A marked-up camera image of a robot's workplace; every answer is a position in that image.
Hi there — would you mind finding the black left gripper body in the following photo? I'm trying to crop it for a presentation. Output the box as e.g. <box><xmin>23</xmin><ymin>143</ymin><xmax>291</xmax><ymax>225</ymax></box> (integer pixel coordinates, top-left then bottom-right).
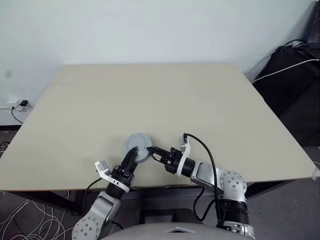
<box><xmin>109</xmin><ymin>163</ymin><xmax>136</xmax><ymax>189</ymax></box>

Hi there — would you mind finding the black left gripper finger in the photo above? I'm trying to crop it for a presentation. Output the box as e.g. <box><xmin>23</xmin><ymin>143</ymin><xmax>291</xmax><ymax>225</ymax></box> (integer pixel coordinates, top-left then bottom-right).
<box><xmin>127</xmin><ymin>147</ymin><xmax>139</xmax><ymax>172</ymax></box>
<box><xmin>122</xmin><ymin>147</ymin><xmax>136</xmax><ymax>170</ymax></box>

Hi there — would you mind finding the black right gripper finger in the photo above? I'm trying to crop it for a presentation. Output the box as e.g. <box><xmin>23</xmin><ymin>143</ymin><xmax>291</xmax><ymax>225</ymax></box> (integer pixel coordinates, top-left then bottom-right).
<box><xmin>149</xmin><ymin>152</ymin><xmax>168</xmax><ymax>166</ymax></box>
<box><xmin>147</xmin><ymin>146</ymin><xmax>172</xmax><ymax>159</ymax></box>

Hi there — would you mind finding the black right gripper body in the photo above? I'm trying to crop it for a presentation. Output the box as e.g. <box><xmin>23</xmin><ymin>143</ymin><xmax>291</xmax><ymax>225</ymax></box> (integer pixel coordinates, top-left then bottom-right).
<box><xmin>163</xmin><ymin>147</ymin><xmax>185</xmax><ymax>175</ymax></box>

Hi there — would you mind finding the grey round motor lid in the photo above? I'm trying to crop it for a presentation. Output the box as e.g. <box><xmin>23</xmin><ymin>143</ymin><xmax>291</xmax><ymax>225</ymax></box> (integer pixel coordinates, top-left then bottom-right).
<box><xmin>123</xmin><ymin>132</ymin><xmax>153</xmax><ymax>157</ymax></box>

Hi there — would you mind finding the grey robot torso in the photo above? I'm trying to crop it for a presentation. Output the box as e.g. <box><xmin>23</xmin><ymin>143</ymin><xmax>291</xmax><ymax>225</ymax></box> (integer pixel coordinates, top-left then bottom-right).
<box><xmin>99</xmin><ymin>219</ymin><xmax>253</xmax><ymax>240</ymax></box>

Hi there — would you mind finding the black bag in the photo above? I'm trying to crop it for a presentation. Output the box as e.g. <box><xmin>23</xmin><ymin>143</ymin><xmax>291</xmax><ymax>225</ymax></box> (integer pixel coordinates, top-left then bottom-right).
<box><xmin>252</xmin><ymin>45</ymin><xmax>320</xmax><ymax>146</ymax></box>

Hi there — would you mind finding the white power strip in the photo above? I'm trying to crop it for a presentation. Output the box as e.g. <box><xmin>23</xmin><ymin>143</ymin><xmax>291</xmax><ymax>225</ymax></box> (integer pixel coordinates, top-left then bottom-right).
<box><xmin>0</xmin><ymin>98</ymin><xmax>35</xmax><ymax>111</ymax></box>

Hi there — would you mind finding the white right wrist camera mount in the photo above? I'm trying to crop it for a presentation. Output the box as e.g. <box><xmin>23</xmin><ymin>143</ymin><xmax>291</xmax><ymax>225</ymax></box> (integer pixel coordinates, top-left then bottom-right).
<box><xmin>177</xmin><ymin>134</ymin><xmax>193</xmax><ymax>176</ymax></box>

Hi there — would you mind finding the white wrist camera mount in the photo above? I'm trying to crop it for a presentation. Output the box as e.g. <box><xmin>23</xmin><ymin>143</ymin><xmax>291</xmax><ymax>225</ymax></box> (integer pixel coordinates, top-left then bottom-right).
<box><xmin>94</xmin><ymin>159</ymin><xmax>131</xmax><ymax>193</ymax></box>
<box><xmin>177</xmin><ymin>134</ymin><xmax>193</xmax><ymax>176</ymax></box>

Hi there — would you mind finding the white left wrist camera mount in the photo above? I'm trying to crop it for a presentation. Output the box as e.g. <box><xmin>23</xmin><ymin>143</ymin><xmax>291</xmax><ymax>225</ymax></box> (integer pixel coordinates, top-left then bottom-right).
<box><xmin>94</xmin><ymin>159</ymin><xmax>131</xmax><ymax>193</ymax></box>

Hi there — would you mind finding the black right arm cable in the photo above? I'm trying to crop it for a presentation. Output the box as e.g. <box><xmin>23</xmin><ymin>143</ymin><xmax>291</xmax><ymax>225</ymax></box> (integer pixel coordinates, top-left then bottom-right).
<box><xmin>182</xmin><ymin>132</ymin><xmax>227</xmax><ymax>226</ymax></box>

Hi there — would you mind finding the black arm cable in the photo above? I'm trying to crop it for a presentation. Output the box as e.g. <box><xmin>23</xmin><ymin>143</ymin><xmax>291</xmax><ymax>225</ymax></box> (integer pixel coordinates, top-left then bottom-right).
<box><xmin>81</xmin><ymin>177</ymin><xmax>102</xmax><ymax>216</ymax></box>
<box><xmin>182</xmin><ymin>132</ymin><xmax>227</xmax><ymax>226</ymax></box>

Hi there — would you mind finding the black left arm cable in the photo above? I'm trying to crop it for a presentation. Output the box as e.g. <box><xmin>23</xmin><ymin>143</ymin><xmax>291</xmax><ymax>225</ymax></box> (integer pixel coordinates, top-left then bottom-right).
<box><xmin>81</xmin><ymin>177</ymin><xmax>102</xmax><ymax>216</ymax></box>

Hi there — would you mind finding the black table frame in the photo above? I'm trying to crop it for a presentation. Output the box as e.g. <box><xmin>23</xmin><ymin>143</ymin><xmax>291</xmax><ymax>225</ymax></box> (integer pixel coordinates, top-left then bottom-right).
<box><xmin>0</xmin><ymin>179</ymin><xmax>301</xmax><ymax>217</ymax></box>

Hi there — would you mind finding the white floor cable tangle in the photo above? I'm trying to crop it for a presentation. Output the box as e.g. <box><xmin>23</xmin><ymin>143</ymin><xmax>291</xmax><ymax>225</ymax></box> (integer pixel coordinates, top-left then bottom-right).
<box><xmin>0</xmin><ymin>191</ymin><xmax>76</xmax><ymax>240</ymax></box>

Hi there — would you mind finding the black adapter cable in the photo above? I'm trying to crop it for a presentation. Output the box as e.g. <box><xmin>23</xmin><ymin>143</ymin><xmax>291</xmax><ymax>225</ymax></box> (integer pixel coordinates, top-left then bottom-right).
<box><xmin>10</xmin><ymin>104</ymin><xmax>25</xmax><ymax>125</ymax></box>

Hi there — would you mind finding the black cable loop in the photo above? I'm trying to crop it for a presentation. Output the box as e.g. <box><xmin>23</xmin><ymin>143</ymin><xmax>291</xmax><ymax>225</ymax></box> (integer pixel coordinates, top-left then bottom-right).
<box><xmin>283</xmin><ymin>39</ymin><xmax>307</xmax><ymax>49</ymax></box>

